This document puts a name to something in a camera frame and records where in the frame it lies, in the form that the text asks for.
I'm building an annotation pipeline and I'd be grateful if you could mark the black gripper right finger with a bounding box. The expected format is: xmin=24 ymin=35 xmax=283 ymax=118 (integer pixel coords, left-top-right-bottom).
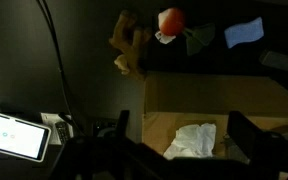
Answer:
xmin=227 ymin=111 xmax=265 ymax=159

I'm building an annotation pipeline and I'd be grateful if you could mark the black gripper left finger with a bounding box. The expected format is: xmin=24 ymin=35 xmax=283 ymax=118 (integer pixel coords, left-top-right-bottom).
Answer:
xmin=116 ymin=110 xmax=130 ymax=137

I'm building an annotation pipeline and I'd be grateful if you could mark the white plastic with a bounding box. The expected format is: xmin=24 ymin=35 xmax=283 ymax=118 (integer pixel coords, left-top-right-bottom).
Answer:
xmin=163 ymin=123 xmax=216 ymax=160

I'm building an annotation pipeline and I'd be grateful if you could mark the brown plush toy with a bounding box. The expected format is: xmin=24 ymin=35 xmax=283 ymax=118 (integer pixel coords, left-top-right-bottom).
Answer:
xmin=109 ymin=10 xmax=152 ymax=81

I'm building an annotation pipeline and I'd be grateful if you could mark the cardboard box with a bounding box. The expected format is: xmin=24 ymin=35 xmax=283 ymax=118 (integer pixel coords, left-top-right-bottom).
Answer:
xmin=142 ymin=72 xmax=288 ymax=156

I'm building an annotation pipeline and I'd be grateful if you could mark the black remote control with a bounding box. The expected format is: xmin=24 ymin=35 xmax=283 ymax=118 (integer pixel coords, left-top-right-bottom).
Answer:
xmin=55 ymin=122 xmax=70 ymax=144

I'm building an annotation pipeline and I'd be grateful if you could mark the white paper sheet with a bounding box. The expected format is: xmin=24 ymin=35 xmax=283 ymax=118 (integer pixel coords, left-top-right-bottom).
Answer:
xmin=41 ymin=113 xmax=63 ymax=145

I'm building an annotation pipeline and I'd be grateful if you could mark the white tablet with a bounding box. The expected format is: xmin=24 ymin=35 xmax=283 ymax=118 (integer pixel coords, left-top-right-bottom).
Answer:
xmin=0 ymin=113 xmax=52 ymax=163

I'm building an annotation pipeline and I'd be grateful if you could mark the black cable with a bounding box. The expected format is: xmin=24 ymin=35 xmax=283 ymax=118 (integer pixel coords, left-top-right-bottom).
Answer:
xmin=35 ymin=0 xmax=85 ymax=136

